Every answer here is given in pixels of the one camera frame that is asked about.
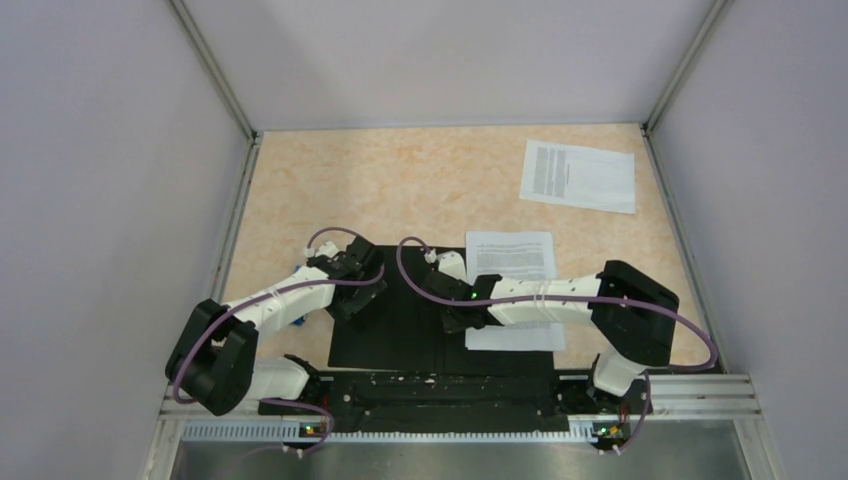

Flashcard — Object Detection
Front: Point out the teal folder black inside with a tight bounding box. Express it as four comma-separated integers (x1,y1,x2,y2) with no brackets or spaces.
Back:
328,245,554,376

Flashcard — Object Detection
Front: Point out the printed paper stack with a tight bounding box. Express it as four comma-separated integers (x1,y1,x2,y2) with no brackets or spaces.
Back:
465,231,566,352

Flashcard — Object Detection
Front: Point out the single printed paper sheet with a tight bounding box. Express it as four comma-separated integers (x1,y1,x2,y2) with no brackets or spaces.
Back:
519,140,636,215

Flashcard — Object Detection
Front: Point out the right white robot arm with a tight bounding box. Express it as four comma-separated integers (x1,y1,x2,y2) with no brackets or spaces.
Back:
418,260,679,412

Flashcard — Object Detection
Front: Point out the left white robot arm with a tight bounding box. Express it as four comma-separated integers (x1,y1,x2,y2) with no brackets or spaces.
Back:
165,236,387,416

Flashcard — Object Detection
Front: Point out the blue orange toy car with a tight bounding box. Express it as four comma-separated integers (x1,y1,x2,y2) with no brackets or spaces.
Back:
292,264,307,327

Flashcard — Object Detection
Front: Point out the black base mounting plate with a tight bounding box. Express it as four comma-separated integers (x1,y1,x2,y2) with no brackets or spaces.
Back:
258,370,653,438

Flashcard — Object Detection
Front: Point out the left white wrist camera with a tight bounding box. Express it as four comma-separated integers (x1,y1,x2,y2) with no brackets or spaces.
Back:
303,241,339,260

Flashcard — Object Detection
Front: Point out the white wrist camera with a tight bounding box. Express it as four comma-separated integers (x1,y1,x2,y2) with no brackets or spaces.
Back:
303,241,339,260
424,249,468,283

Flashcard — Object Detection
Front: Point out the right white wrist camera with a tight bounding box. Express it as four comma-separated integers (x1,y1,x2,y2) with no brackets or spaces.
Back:
424,249,468,283

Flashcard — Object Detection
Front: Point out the aluminium frame rail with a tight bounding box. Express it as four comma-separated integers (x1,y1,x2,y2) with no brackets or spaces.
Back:
159,370,761,447

